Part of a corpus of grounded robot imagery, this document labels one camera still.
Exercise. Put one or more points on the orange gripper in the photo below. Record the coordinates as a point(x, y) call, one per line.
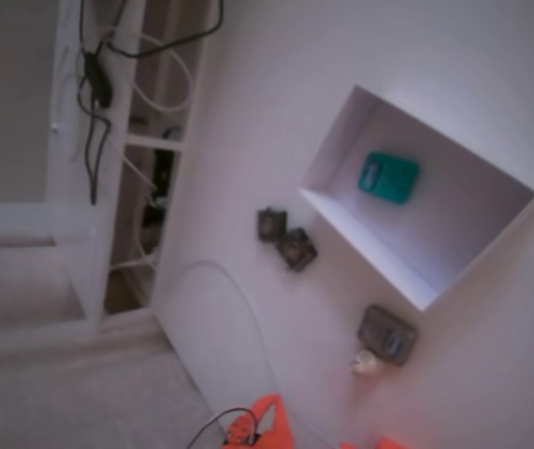
point(266, 421)

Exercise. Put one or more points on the green cube box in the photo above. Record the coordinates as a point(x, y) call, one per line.
point(390, 180)

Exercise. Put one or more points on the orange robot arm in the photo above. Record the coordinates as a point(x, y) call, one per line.
point(388, 443)

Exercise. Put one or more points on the white cardboard bin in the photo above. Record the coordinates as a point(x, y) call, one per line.
point(435, 234)

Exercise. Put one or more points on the small white bear figurine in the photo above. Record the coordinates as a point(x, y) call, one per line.
point(365, 362)

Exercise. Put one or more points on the grey translucent box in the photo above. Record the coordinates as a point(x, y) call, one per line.
point(385, 334)

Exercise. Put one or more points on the black clear-lid case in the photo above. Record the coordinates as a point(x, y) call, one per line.
point(272, 224)
point(298, 249)

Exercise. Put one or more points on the white shelf frame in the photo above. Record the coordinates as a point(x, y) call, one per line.
point(67, 140)

